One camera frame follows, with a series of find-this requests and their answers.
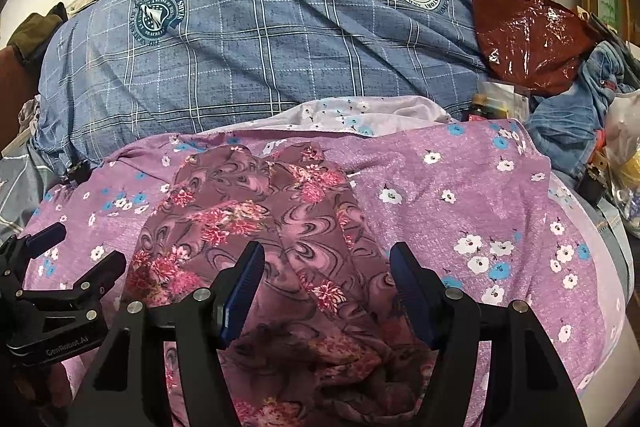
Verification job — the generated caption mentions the blue jeans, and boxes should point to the blue jeans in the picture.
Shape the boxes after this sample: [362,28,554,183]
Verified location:
[527,39,640,188]

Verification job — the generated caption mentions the grey striped cloth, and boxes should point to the grey striped cloth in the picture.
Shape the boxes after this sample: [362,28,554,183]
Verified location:
[0,142,66,243]

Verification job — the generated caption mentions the blue plaid quilt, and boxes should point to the blue plaid quilt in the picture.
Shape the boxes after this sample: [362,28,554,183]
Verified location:
[30,0,511,168]

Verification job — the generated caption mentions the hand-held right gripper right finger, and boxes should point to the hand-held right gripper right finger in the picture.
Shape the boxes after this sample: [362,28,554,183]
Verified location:
[389,242,588,427]

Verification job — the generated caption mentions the olive green cloth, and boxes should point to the olive green cloth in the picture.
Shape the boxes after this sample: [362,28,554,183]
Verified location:
[6,2,68,68]

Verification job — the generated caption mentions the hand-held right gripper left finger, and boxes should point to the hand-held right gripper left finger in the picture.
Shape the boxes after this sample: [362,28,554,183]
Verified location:
[65,241,266,427]

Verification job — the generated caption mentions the purple floral bedsheet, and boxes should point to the purple floral bedsheet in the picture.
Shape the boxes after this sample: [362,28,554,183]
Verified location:
[22,96,626,427]

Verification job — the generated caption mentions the maroon floral garment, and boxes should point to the maroon floral garment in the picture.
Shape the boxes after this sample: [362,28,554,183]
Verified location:
[122,146,441,427]

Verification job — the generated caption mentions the white plastic bag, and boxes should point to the white plastic bag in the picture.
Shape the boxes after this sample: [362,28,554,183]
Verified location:
[607,89,640,238]

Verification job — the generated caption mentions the red plastic bag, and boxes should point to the red plastic bag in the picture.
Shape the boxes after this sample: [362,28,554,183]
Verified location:
[470,0,598,96]

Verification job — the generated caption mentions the black clip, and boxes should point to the black clip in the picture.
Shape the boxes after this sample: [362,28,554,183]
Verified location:
[62,162,91,185]

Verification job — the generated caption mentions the brown wooden headboard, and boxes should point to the brown wooden headboard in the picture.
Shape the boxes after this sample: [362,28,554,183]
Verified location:
[0,44,46,148]

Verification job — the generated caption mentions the clear plastic packet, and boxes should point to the clear plastic packet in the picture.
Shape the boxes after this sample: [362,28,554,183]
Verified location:
[475,79,531,122]

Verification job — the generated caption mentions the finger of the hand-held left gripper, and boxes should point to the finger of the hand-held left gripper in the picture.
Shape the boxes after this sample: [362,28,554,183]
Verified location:
[0,222,68,270]
[15,249,128,308]

